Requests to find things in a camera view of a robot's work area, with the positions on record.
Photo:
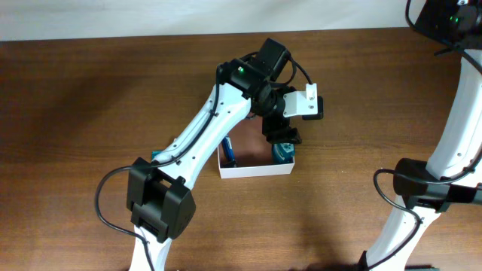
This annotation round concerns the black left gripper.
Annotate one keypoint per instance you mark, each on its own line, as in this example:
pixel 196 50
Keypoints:
pixel 281 129

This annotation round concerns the teal Listerine mouthwash bottle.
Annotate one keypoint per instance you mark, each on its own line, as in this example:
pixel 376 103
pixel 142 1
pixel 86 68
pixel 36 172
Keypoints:
pixel 283 153

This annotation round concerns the green Colgate toothpaste tube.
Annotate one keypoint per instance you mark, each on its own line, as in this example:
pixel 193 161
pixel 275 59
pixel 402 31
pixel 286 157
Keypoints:
pixel 154 154

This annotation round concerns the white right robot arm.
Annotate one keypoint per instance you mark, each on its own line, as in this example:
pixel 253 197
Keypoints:
pixel 452 174

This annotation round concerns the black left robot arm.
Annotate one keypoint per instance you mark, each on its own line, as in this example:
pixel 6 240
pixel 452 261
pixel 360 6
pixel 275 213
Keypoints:
pixel 159 191

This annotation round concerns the white square cardboard box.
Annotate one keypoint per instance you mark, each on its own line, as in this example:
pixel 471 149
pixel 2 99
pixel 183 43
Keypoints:
pixel 252 152

